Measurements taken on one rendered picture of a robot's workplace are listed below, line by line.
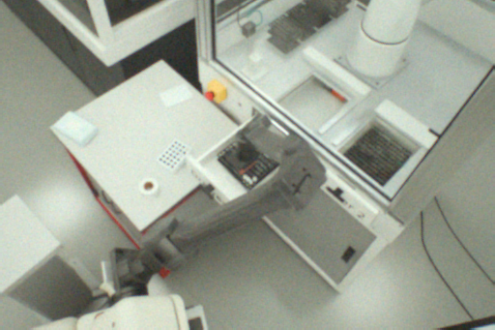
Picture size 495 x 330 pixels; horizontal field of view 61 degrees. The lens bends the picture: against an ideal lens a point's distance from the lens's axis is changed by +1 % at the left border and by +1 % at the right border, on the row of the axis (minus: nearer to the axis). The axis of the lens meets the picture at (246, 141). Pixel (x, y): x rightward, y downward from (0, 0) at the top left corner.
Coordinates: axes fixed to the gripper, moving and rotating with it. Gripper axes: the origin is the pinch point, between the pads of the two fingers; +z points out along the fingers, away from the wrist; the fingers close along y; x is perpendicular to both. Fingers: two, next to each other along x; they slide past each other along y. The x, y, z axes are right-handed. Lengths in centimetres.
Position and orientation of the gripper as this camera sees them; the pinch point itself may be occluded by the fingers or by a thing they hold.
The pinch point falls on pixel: (244, 168)
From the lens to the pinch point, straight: 143.0
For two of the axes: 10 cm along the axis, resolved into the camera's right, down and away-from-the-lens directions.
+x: 6.8, 6.0, -4.2
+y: -7.3, 5.4, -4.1
